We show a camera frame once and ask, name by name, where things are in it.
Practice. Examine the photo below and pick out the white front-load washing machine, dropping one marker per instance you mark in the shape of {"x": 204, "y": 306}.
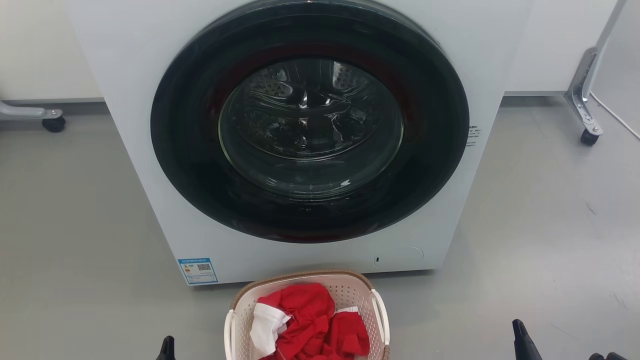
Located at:
{"x": 130, "y": 165}

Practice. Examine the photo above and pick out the white perforated laundry basket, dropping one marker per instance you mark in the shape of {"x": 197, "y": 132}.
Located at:
{"x": 352, "y": 292}

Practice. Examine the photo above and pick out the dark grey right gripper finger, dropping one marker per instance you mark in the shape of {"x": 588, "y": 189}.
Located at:
{"x": 614, "y": 356}
{"x": 526, "y": 347}

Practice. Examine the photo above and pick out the grey metal frame leg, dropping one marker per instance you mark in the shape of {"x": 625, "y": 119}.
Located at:
{"x": 582, "y": 85}
{"x": 22, "y": 112}

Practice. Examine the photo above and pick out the small black text sticker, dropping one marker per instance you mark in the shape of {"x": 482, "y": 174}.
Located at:
{"x": 473, "y": 136}

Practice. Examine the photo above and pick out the white garment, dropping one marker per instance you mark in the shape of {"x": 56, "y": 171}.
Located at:
{"x": 265, "y": 325}

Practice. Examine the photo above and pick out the blue energy label sticker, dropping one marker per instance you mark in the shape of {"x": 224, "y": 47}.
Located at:
{"x": 197, "y": 271}

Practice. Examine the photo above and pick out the round black washer door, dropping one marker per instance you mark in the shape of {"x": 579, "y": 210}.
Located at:
{"x": 190, "y": 175}

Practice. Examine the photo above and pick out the red garment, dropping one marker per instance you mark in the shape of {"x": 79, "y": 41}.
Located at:
{"x": 310, "y": 327}

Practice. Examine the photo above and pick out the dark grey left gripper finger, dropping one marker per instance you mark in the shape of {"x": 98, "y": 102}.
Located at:
{"x": 166, "y": 351}

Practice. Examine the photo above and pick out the black caster wheel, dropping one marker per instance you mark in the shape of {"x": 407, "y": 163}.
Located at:
{"x": 589, "y": 138}
{"x": 53, "y": 124}

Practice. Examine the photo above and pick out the round white filter cover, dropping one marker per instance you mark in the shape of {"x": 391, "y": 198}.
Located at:
{"x": 400, "y": 256}

